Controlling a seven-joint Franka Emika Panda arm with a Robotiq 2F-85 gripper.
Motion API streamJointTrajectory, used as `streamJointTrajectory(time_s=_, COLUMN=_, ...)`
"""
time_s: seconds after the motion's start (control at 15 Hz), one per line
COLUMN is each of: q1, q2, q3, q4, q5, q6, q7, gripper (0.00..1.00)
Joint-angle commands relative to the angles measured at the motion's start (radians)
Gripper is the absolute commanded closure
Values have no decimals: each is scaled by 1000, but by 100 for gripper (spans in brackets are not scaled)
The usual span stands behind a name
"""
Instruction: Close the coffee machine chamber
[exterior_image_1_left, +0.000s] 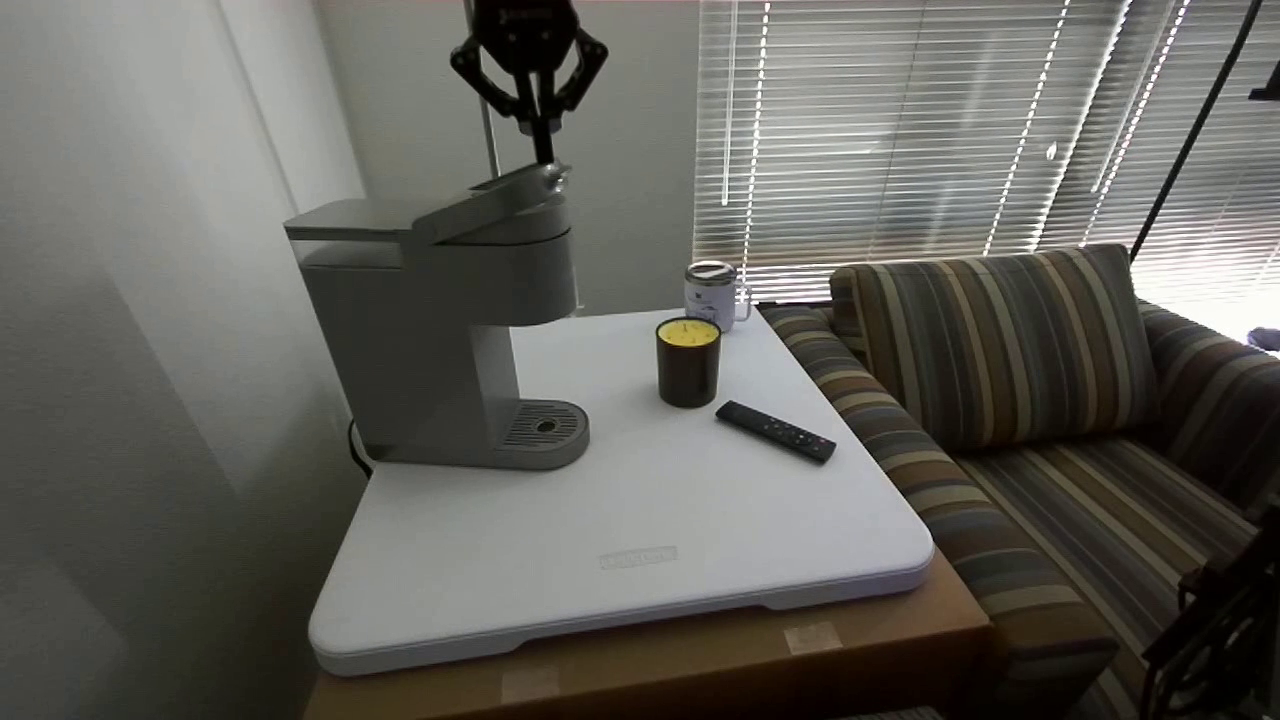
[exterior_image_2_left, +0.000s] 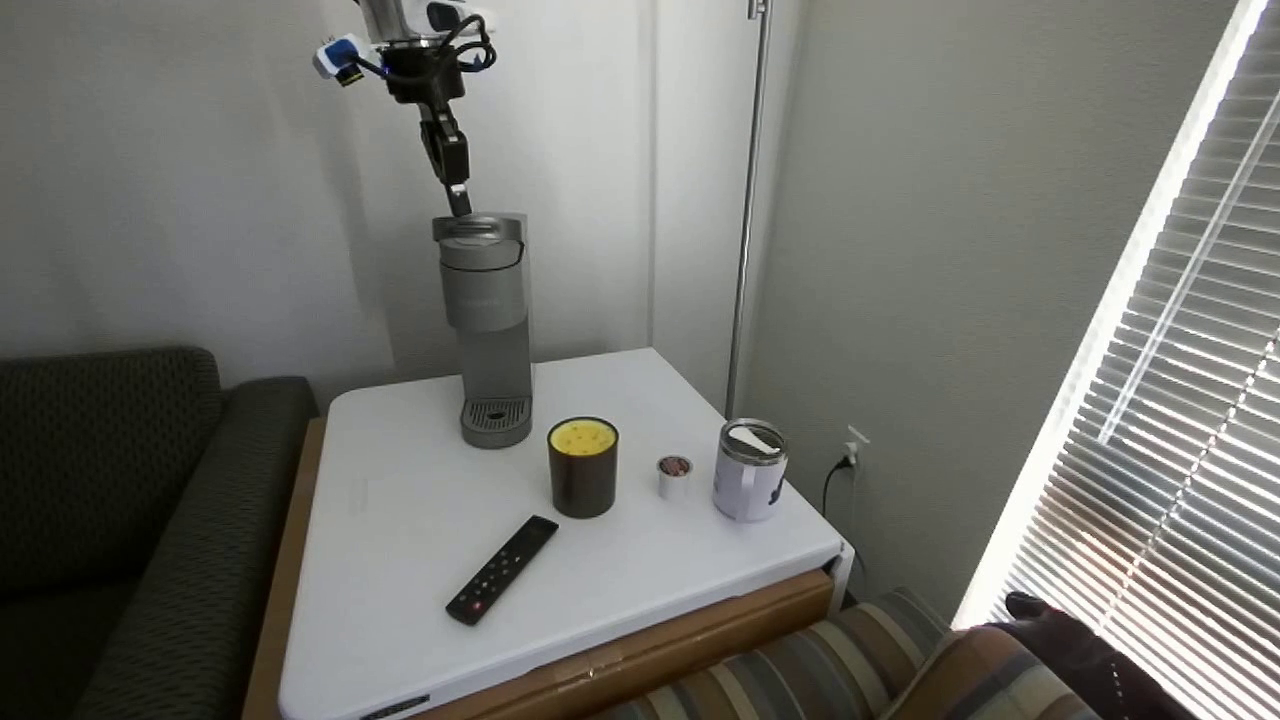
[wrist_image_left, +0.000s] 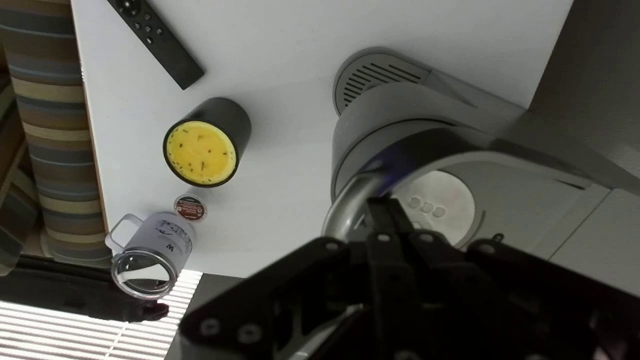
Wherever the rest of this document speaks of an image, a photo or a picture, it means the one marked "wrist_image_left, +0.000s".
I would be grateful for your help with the striped fabric cushion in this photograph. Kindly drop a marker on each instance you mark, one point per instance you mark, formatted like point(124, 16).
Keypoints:
point(52, 121)

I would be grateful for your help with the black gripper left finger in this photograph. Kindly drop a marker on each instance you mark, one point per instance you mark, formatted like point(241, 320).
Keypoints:
point(313, 300)

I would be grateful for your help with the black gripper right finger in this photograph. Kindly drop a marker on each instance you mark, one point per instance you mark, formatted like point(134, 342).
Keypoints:
point(507, 306)

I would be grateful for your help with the white mug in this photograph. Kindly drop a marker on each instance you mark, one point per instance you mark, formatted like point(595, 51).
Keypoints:
point(157, 250)

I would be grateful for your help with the black remote control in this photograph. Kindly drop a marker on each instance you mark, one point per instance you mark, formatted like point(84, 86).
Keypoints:
point(157, 37)

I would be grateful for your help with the black candle jar yellow wax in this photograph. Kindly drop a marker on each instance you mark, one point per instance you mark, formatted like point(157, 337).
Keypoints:
point(203, 150)

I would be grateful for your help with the small red coffee pod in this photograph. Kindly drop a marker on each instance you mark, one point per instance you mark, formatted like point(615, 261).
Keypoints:
point(191, 208)

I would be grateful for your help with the grey coffee machine lid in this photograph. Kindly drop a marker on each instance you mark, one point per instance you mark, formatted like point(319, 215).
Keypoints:
point(521, 201)

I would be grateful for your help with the white window blinds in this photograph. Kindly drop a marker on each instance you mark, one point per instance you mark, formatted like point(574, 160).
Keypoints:
point(67, 331)

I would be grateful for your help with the grey coffee machine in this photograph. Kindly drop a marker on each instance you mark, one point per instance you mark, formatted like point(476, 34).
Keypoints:
point(580, 86)

